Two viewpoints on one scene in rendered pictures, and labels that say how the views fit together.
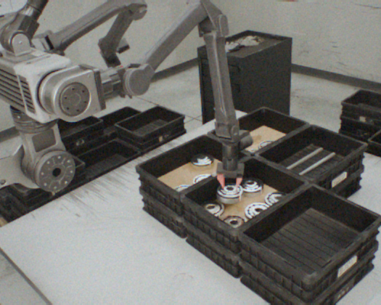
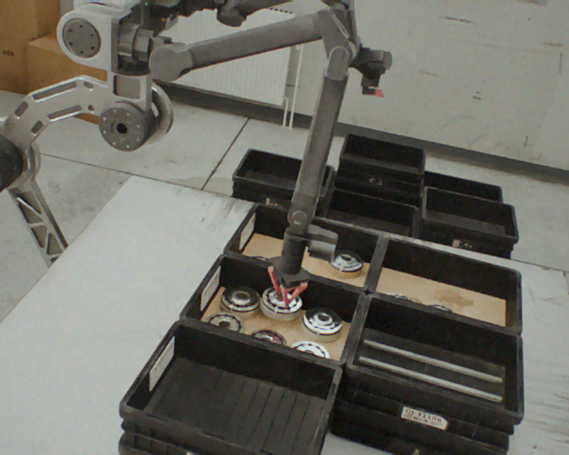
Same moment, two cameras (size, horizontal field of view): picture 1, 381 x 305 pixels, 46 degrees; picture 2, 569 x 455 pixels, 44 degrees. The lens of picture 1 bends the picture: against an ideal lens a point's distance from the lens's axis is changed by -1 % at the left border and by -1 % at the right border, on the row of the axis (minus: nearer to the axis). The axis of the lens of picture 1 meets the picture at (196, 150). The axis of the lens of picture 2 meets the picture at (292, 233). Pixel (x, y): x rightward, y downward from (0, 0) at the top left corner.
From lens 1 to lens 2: 1.29 m
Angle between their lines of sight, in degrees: 41
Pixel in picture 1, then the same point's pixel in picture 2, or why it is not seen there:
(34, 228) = (160, 199)
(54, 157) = (123, 111)
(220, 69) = (315, 123)
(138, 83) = (163, 64)
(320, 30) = not seen: outside the picture
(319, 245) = (245, 430)
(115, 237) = (186, 260)
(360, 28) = not seen: outside the picture
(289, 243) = (229, 395)
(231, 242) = not seen: hidden behind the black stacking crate
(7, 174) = (97, 104)
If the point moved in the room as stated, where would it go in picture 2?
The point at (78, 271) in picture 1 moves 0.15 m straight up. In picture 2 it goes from (115, 255) to (115, 214)
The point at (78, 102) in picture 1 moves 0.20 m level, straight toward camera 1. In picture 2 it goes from (85, 44) to (4, 60)
